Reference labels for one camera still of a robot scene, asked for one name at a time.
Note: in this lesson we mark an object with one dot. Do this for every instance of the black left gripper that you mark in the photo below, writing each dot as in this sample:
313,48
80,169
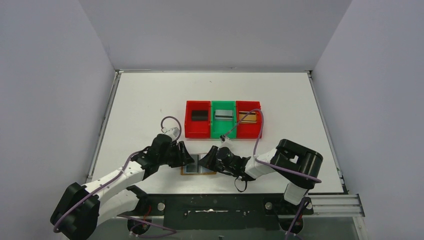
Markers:
180,153

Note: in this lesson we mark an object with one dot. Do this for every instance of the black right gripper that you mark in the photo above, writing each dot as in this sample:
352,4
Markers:
212,159

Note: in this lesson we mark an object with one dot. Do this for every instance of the yellow leather card holder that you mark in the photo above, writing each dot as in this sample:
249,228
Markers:
186,170

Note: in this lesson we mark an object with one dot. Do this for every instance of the black card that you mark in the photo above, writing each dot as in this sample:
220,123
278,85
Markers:
199,115
195,166

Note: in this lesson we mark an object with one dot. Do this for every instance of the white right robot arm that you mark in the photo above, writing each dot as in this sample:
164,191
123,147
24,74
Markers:
297,163

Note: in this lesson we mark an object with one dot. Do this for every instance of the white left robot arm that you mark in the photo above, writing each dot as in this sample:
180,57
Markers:
84,207

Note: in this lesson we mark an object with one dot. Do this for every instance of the silver card in bin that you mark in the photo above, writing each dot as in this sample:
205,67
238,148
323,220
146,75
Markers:
223,115

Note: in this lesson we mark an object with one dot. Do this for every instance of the black card in bin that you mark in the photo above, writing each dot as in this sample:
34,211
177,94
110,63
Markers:
199,115

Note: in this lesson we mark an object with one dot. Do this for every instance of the gold card in bin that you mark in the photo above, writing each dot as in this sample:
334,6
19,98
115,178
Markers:
246,117

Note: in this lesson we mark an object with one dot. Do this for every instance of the left red plastic bin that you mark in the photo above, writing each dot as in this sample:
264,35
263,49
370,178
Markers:
197,129

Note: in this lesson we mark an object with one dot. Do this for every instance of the red plastic bin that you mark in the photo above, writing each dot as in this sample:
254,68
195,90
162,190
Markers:
197,129
248,130

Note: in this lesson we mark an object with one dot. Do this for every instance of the green plastic bin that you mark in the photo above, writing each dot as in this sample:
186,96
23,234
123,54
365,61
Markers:
220,126

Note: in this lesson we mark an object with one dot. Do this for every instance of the right red plastic bin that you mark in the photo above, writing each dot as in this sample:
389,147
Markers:
248,130

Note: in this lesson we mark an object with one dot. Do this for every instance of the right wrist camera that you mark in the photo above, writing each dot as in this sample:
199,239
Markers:
224,139

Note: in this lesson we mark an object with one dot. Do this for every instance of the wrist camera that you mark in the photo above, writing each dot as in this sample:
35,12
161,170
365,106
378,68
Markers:
224,139
173,132

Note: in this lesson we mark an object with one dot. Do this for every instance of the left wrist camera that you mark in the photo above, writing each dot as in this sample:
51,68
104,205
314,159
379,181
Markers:
173,132

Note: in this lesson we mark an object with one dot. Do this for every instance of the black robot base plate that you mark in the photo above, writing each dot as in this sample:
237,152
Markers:
267,211

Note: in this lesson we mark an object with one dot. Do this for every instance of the aluminium table frame rail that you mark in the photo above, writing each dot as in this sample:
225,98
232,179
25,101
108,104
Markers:
337,205

